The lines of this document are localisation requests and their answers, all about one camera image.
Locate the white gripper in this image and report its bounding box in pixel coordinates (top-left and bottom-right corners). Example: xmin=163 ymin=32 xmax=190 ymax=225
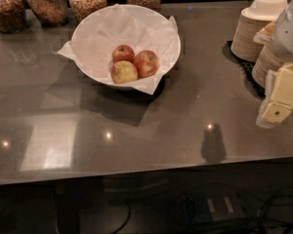
xmin=253 ymin=0 xmax=293 ymax=129

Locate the red apple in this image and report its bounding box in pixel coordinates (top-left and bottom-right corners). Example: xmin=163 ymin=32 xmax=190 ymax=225
xmin=112 ymin=45 xmax=135 ymax=62
xmin=133 ymin=50 xmax=159 ymax=78

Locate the red apple back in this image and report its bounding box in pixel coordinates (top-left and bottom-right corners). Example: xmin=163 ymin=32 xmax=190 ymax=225
xmin=112 ymin=45 xmax=135 ymax=62

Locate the yellow-red apple front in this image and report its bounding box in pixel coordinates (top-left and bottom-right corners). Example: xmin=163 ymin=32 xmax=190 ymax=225
xmin=111 ymin=60 xmax=139 ymax=84

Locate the white bowl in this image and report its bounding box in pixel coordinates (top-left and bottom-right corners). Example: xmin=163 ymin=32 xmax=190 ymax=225
xmin=70 ymin=4 xmax=182 ymax=89

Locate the black rubber mat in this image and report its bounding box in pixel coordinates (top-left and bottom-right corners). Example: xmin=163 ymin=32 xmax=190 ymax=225
xmin=230 ymin=51 xmax=265 ymax=99

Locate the back stack of paper bowls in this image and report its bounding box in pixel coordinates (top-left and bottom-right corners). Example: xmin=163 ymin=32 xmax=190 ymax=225
xmin=230 ymin=0 xmax=287 ymax=62

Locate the dark box under table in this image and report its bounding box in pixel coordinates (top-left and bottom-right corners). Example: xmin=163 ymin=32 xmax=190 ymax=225
xmin=182 ymin=193 xmax=246 ymax=224

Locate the white paper liner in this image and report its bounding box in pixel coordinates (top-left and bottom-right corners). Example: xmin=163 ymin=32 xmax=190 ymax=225
xmin=57 ymin=3 xmax=180 ymax=96

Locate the glass cereal jar far left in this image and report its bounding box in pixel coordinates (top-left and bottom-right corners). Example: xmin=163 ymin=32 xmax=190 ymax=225
xmin=0 ymin=0 xmax=27 ymax=33

